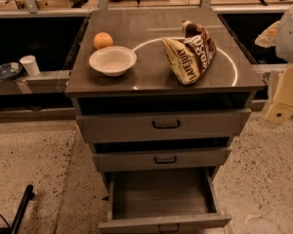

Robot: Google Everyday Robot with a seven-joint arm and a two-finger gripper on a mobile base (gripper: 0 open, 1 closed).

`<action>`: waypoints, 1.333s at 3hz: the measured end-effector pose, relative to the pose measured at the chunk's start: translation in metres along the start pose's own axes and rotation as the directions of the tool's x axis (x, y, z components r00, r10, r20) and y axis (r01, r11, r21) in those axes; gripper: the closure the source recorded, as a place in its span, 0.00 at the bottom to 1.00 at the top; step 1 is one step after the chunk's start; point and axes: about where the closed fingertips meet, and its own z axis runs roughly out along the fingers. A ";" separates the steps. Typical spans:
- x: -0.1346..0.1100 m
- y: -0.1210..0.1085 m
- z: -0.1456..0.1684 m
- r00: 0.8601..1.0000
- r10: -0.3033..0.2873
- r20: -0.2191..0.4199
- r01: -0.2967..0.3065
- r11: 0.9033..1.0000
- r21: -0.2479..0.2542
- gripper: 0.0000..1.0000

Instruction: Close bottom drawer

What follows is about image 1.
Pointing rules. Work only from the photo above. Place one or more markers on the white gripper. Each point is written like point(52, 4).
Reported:
point(292, 36)

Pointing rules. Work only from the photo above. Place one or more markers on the grey bottom drawer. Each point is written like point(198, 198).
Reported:
point(171, 201)

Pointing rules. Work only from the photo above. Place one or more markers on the grey drawer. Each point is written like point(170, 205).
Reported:
point(122, 119)
point(171, 201)
point(160, 154)

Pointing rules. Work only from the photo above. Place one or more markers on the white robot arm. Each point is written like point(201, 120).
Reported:
point(280, 35)

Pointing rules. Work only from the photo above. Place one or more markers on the grey drawer cabinet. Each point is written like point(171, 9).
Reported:
point(230, 72)

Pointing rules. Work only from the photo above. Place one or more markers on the grey top drawer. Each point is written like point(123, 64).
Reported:
point(122, 119)

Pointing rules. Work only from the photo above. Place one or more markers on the grey middle drawer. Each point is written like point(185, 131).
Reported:
point(160, 154)

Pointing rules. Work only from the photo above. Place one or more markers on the brown chip bag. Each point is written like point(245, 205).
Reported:
point(190, 57)

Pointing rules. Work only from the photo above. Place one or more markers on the white bowl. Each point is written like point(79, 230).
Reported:
point(113, 61)

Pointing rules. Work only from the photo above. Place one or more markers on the orange fruit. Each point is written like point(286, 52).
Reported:
point(102, 40)

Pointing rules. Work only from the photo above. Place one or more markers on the white paper cup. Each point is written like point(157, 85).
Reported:
point(30, 65)

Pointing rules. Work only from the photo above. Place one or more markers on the dark plate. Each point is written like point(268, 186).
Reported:
point(10, 71)

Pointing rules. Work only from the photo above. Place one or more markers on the black bar on floor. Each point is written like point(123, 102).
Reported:
point(13, 228)

